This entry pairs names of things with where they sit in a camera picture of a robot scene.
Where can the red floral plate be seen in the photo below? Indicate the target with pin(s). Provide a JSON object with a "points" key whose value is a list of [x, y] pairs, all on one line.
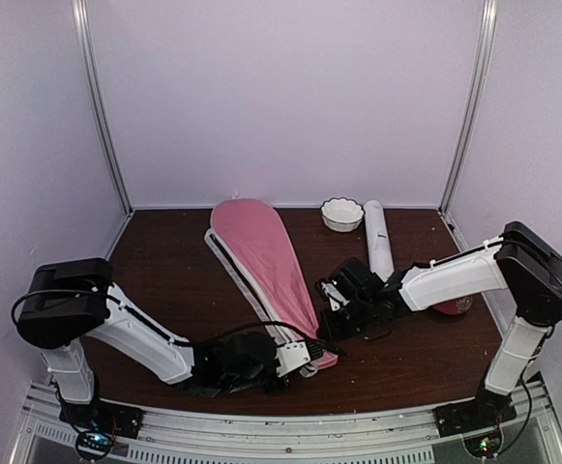
{"points": [[455, 307]]}

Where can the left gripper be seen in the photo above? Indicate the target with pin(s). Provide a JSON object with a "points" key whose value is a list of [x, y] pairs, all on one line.
{"points": [[316, 349]]}

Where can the white shuttlecock tube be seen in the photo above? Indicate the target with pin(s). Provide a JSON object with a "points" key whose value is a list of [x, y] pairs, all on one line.
{"points": [[378, 242]]}

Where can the metal base rail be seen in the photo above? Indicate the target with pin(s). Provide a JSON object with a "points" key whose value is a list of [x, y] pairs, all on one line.
{"points": [[408, 435]]}

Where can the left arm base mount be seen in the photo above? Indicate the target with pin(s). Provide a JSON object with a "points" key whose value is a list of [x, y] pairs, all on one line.
{"points": [[98, 425]]}

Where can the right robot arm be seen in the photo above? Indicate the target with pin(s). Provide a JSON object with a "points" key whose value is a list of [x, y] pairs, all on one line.
{"points": [[517, 262]]}

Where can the pink racket bag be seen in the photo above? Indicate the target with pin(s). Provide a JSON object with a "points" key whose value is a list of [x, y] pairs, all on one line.
{"points": [[249, 238]]}

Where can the white scalloped bowl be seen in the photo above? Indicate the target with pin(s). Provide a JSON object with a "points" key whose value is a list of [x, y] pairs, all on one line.
{"points": [[341, 215]]}

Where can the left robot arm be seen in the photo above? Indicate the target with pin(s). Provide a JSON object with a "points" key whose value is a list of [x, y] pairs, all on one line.
{"points": [[69, 300]]}

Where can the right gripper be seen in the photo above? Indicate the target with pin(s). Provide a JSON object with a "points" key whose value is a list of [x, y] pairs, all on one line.
{"points": [[326, 327]]}

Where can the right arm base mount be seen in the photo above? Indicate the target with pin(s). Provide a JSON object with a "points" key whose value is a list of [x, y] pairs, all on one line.
{"points": [[477, 421]]}

